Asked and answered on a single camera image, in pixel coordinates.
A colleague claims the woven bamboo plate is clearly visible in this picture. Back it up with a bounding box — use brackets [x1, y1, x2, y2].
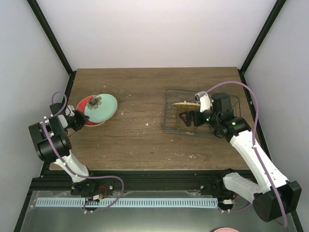
[172, 101, 200, 109]

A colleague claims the red rimmed plate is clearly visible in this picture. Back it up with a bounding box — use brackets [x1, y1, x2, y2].
[75, 95, 105, 127]

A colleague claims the grey wire dish rack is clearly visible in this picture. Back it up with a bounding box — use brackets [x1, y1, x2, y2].
[160, 88, 241, 141]

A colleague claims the light blue floral plate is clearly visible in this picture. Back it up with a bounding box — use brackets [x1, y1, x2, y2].
[84, 94, 118, 123]

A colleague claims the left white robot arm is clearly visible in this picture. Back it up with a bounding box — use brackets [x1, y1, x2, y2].
[28, 103, 99, 195]

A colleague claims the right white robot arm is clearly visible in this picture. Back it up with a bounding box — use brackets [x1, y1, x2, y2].
[174, 92, 302, 222]

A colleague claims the light blue slotted strip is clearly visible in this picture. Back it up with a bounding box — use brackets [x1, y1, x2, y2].
[35, 197, 218, 208]

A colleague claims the pink round object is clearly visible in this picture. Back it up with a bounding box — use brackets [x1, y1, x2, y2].
[213, 227, 239, 232]

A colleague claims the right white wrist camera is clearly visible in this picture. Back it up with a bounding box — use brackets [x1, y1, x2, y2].
[195, 91, 211, 113]

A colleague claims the left black frame post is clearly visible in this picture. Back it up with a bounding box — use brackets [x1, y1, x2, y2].
[26, 0, 74, 76]

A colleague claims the black frame post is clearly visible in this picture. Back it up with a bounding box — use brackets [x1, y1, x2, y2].
[240, 0, 287, 71]
[26, 0, 74, 76]

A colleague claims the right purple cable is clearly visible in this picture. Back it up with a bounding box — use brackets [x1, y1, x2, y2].
[200, 81, 288, 228]

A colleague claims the purple cable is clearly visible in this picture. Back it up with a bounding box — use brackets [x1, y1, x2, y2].
[40, 91, 125, 214]
[200, 81, 288, 228]

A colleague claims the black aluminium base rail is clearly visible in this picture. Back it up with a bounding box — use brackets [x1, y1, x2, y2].
[30, 170, 288, 195]

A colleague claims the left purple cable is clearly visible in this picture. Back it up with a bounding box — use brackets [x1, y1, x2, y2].
[40, 91, 125, 214]

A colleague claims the right black frame post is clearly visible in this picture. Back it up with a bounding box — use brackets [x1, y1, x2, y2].
[240, 0, 287, 71]

